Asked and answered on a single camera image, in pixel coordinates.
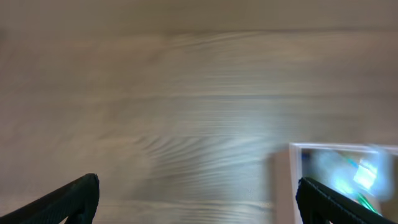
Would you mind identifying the red green toothpaste tube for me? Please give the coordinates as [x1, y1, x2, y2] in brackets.
[310, 146, 394, 215]

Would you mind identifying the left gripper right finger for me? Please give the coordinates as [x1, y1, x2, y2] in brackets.
[295, 177, 394, 224]

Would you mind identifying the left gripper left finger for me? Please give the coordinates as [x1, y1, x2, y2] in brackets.
[1, 173, 100, 224]

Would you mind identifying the white cardboard box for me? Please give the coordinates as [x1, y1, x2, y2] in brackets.
[274, 143, 397, 223]

